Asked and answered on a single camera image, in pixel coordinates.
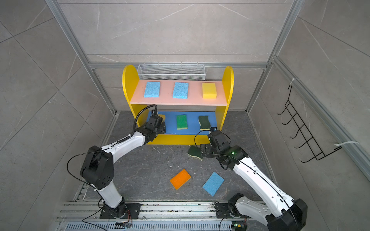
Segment blue sponge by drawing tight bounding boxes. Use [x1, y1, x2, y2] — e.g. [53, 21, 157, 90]
[144, 82, 161, 98]
[172, 82, 189, 99]
[202, 172, 224, 196]

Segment black wire hook rack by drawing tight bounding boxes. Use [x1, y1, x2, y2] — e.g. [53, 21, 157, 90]
[277, 85, 342, 163]

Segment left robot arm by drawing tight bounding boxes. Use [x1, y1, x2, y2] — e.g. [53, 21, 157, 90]
[80, 115, 166, 218]

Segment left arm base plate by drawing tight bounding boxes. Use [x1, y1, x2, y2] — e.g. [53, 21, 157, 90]
[99, 203, 141, 219]

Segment dark green sponge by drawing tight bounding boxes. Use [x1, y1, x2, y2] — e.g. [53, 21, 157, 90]
[198, 116, 211, 131]
[188, 145, 203, 160]

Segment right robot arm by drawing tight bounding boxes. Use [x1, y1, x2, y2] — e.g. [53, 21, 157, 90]
[200, 127, 308, 231]

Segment bright green sponge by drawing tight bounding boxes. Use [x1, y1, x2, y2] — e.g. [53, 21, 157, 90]
[176, 115, 188, 130]

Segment metal mesh basket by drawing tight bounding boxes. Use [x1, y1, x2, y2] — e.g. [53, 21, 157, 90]
[137, 64, 206, 81]

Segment orange sponge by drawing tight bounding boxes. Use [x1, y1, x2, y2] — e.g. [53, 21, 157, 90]
[170, 169, 191, 190]

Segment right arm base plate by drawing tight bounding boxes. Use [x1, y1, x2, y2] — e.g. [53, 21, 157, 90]
[213, 201, 241, 218]

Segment aluminium mounting rail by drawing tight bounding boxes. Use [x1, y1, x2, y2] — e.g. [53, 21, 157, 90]
[56, 201, 267, 231]

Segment yellow sponge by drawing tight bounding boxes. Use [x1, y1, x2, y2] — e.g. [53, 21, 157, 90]
[202, 83, 217, 99]
[159, 114, 166, 121]

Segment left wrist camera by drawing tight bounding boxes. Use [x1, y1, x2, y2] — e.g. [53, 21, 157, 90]
[151, 108, 158, 116]

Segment black corrugated cable hose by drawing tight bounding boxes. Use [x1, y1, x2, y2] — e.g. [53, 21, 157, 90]
[115, 104, 158, 143]

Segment yellow shelf pink blue boards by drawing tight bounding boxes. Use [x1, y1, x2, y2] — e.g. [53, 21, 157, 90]
[122, 65, 234, 145]

